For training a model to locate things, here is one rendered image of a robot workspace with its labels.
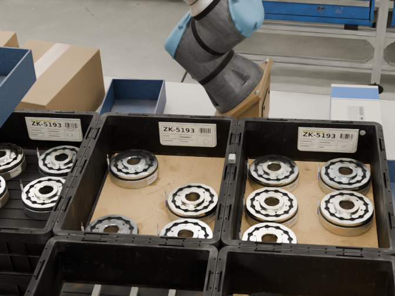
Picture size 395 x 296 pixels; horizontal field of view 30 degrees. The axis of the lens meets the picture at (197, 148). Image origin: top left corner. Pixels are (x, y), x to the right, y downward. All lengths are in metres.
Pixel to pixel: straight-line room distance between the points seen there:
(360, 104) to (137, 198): 0.66
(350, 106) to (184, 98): 0.48
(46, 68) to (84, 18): 2.30
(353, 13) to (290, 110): 1.36
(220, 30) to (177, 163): 0.32
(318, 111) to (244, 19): 0.48
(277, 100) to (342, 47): 1.81
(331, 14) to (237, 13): 1.73
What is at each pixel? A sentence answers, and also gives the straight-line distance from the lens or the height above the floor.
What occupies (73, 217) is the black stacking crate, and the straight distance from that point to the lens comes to 1.41.
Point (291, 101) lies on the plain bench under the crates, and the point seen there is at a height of 0.70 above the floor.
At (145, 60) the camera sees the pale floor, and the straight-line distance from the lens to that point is 3.76.
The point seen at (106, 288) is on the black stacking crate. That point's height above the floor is 0.83.
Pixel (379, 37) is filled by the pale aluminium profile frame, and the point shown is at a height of 0.28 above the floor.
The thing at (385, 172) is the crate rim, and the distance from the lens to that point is 1.44.
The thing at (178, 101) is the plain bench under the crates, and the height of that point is 0.70.
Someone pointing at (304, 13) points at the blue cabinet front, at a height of 0.36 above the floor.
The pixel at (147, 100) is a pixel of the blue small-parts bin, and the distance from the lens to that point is 2.08.
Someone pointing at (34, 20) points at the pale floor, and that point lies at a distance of 4.31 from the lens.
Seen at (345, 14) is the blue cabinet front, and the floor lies 0.37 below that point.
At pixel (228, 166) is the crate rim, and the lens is 1.44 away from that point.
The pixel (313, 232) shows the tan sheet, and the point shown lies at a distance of 1.45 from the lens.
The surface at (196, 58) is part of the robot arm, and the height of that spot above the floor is 0.96.
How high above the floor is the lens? 1.80
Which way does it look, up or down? 36 degrees down
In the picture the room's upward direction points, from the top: 3 degrees counter-clockwise
